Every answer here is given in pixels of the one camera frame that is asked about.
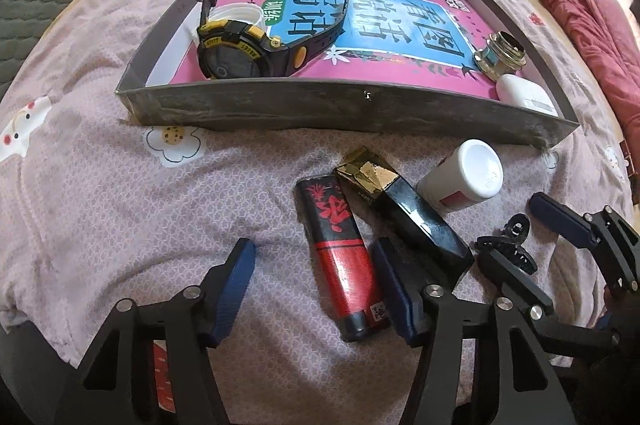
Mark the black hair clip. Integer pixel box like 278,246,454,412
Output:
475,213,538,275

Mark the red black lighter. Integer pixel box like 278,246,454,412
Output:
295,174,388,343

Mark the white pill bottle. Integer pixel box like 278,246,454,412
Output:
416,139,504,212

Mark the black gold lighter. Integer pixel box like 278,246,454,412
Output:
334,148,474,289

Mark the white oblong case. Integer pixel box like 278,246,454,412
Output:
496,74,558,116

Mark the brass metal fitting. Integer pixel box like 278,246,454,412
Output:
473,31,527,83

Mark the black yellow wrist watch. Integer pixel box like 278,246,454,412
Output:
196,0,349,80

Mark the white plastic jar lid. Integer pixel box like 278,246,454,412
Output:
192,3,266,46

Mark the pink patterned bed sheet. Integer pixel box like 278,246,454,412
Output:
1,0,632,424

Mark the grey shallow cardboard box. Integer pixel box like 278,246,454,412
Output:
116,0,578,147

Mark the pink blue book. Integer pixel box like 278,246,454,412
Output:
218,0,497,99

